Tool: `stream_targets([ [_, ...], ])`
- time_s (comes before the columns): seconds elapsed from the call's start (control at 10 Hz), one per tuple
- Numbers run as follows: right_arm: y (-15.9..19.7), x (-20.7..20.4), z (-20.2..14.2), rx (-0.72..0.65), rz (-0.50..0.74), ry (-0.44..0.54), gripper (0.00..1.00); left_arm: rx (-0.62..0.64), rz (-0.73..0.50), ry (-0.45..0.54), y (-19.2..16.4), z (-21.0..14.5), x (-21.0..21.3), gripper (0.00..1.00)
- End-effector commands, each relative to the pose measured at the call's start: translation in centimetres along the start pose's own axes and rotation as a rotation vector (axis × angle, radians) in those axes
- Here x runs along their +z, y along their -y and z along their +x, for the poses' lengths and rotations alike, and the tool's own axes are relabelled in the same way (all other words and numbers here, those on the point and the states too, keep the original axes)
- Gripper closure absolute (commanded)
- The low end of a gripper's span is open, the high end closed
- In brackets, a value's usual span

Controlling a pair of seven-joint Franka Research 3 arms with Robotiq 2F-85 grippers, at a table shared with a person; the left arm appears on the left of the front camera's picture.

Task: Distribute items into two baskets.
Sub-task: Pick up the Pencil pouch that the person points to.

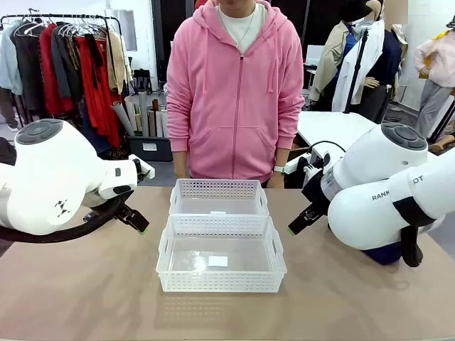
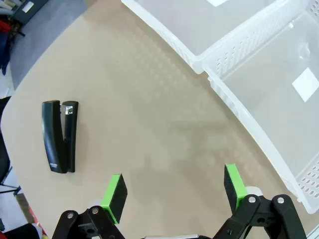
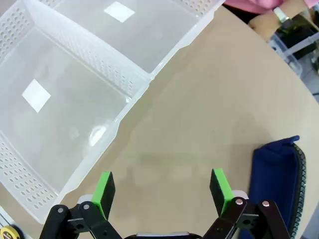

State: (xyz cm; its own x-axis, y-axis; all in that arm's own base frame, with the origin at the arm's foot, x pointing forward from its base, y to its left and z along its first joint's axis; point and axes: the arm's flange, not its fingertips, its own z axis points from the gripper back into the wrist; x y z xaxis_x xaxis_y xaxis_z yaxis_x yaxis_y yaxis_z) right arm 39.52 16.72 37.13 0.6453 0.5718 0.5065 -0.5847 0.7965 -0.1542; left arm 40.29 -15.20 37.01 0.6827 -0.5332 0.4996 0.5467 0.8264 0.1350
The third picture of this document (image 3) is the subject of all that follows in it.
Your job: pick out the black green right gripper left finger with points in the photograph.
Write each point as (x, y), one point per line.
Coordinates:
(99, 211)

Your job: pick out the white wrist watch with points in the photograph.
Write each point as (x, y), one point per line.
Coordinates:
(281, 14)

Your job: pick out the yellow tape measure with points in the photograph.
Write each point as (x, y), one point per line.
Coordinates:
(8, 234)

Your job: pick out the person's left forearm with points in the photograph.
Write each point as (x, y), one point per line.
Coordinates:
(264, 25)

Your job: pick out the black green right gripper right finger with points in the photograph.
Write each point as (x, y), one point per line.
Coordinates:
(229, 216)

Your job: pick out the person in pink shirt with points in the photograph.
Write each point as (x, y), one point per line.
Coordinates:
(249, 5)

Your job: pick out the translucent white perforated basket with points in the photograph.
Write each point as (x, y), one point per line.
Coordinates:
(154, 37)
(62, 119)

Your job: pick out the navy blue zipper pouch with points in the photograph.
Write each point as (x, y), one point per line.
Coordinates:
(274, 174)

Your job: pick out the clear plastic storage box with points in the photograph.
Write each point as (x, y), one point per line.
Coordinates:
(291, 53)

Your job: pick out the white aluminium rail base plate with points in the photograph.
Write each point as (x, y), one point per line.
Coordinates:
(6, 219)

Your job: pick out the black bag with green trim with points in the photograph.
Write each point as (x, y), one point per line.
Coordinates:
(299, 30)

